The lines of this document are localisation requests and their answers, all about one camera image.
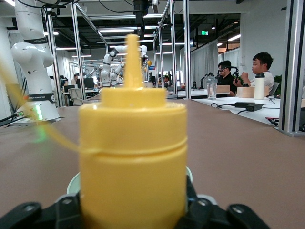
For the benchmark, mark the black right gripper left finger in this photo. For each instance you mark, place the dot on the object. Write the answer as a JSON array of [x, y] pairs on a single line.
[[35, 217]]

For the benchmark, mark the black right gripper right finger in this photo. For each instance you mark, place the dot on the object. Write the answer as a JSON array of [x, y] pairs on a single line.
[[214, 217]]

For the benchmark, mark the yellow mustard squeeze bottle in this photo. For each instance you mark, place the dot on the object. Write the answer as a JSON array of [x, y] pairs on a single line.
[[133, 155]]

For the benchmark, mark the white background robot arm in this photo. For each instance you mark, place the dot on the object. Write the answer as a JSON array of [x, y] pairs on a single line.
[[104, 71]]

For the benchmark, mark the green plate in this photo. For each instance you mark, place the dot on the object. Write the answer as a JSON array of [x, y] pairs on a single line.
[[73, 184]]

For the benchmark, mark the red display circuit board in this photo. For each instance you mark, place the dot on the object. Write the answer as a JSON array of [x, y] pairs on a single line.
[[271, 119]]

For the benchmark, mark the black power adapter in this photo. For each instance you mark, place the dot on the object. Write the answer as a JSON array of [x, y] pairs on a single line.
[[243, 104], [254, 107]]

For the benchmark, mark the small wooden box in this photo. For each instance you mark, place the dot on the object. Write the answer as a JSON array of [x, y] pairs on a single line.
[[222, 91]]

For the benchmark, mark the clear drinking tumbler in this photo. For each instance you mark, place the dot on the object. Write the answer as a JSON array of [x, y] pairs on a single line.
[[211, 89]]

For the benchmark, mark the grey office chair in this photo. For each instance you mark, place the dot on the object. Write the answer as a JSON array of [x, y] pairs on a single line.
[[75, 95]]

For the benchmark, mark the person in black shirt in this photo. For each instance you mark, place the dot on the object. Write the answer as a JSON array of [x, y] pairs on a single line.
[[226, 81]]

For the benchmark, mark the white thermos flask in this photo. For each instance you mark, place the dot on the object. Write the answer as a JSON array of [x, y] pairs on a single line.
[[259, 87]]

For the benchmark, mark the black computer monitor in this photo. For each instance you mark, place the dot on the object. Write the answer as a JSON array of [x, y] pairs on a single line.
[[88, 83]]

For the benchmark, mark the green potted plant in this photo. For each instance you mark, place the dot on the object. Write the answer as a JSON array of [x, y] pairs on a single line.
[[277, 82]]

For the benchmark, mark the person in white shirt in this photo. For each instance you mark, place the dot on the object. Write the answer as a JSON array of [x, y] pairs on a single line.
[[264, 76]]

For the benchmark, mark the aluminium cage upright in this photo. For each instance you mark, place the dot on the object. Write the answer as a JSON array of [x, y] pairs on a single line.
[[187, 47], [174, 47], [77, 47]]

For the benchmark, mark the green exit sign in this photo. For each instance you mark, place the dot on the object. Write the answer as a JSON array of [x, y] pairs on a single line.
[[204, 32]]

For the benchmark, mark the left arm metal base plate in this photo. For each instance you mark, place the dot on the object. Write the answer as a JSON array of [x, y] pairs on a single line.
[[22, 122]]

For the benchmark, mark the aluminium camera mast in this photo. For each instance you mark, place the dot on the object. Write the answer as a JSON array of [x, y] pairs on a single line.
[[291, 66]]

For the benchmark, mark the black overhead camera unit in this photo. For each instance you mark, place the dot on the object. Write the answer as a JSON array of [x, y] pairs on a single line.
[[140, 14]]

